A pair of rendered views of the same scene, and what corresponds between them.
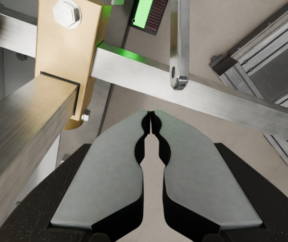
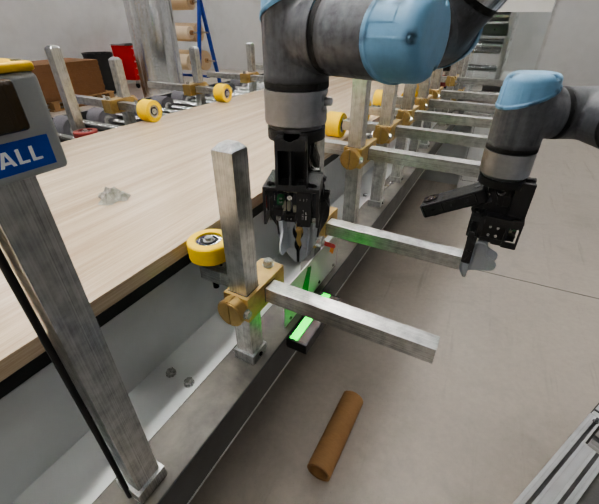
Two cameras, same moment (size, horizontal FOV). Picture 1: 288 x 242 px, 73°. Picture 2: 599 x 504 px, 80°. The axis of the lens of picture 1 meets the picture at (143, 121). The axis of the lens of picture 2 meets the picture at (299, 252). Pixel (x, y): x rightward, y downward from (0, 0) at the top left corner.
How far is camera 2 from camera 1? 0.57 m
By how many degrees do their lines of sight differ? 87
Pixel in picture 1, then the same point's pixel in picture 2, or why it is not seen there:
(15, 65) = (155, 380)
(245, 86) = not seen: outside the picture
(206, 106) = (333, 309)
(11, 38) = not seen: hidden behind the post
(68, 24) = (268, 262)
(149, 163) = not seen: outside the picture
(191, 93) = (323, 301)
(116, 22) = (277, 335)
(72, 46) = (263, 273)
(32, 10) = (206, 346)
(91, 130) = (207, 423)
